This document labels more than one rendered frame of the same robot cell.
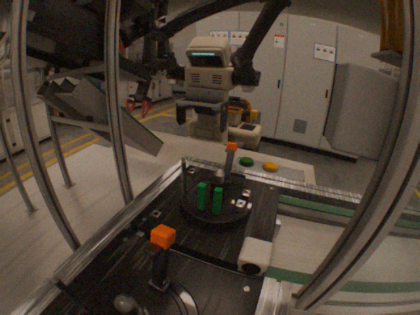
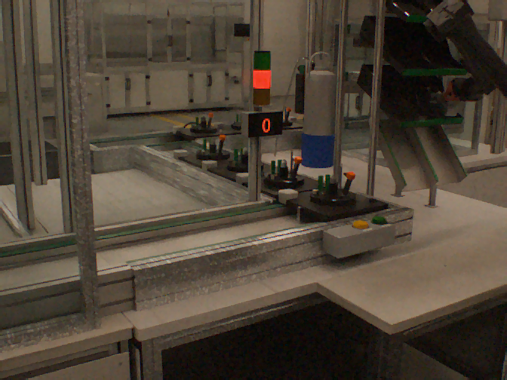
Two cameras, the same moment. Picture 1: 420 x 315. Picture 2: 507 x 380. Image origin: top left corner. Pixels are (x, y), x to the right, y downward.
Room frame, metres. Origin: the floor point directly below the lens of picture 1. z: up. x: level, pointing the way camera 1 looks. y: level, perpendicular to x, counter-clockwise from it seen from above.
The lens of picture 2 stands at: (1.12, -1.56, 1.46)
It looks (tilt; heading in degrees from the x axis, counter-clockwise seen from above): 15 degrees down; 126
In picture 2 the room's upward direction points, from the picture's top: 1 degrees clockwise
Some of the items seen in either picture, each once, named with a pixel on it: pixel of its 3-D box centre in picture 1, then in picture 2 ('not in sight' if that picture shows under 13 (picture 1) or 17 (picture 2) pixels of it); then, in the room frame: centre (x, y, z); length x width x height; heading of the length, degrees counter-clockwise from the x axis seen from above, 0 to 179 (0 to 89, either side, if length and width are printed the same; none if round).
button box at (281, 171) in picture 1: (268, 176); (359, 237); (0.47, -0.17, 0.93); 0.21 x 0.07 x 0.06; 70
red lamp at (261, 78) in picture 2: not in sight; (262, 78); (0.12, -0.16, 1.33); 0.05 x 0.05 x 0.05
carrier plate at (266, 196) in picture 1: (216, 207); (332, 203); (0.29, -0.02, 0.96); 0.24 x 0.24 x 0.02; 70
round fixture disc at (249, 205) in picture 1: (216, 199); (333, 197); (0.29, -0.02, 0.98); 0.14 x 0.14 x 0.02
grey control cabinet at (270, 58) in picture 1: (257, 75); not in sight; (3.47, -0.75, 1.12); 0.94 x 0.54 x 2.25; 68
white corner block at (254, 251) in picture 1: (254, 257); (287, 197); (0.17, -0.08, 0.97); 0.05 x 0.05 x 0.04; 70
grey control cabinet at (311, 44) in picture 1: (306, 84); not in sight; (3.14, -1.56, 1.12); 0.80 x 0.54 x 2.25; 68
